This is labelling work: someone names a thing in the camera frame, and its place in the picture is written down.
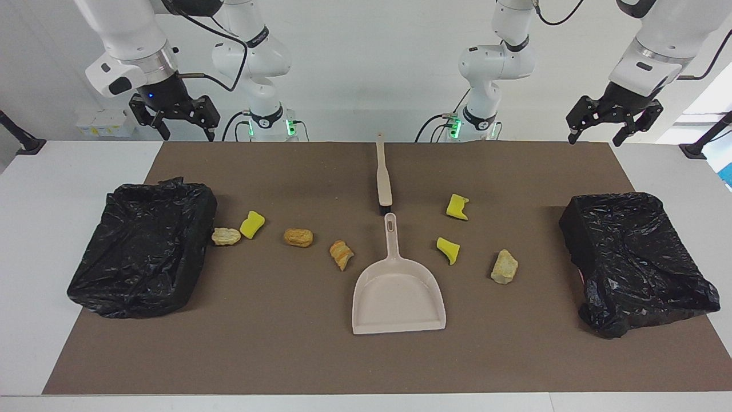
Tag beige plastic dustpan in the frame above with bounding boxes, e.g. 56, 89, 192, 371
352, 213, 447, 335

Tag black camera stand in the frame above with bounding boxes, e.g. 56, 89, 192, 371
0, 110, 46, 156
679, 112, 732, 160

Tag beige hand brush black bristles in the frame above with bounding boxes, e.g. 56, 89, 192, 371
376, 133, 394, 216

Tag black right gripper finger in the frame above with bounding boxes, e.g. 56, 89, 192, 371
129, 93, 171, 141
189, 96, 221, 142

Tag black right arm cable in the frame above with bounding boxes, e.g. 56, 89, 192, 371
166, 0, 249, 92

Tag black left base cable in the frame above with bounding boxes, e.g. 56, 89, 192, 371
415, 89, 461, 142

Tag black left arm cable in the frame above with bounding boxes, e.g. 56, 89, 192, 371
532, 0, 732, 81

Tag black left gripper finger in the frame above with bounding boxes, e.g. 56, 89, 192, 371
566, 97, 606, 145
613, 101, 665, 147

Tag yellow sponge piece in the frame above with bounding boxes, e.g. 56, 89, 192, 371
240, 211, 265, 239
447, 194, 470, 221
437, 237, 460, 265

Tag striped croissant piece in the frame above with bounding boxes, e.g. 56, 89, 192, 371
330, 240, 354, 271

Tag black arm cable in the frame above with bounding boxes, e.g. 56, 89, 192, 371
166, 0, 249, 92
532, 0, 732, 81

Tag black base cable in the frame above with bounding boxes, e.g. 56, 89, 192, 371
415, 89, 461, 142
222, 110, 248, 142

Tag black right base cable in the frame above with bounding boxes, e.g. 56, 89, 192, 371
222, 110, 248, 142

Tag brown table mat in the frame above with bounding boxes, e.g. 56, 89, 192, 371
43, 141, 732, 395

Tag white wall box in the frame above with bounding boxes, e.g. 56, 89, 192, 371
76, 110, 137, 138

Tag pale ridged bread chunk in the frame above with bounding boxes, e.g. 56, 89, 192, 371
491, 249, 519, 284

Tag black bag-lined bin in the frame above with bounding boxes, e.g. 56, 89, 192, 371
559, 192, 721, 339
67, 177, 218, 319

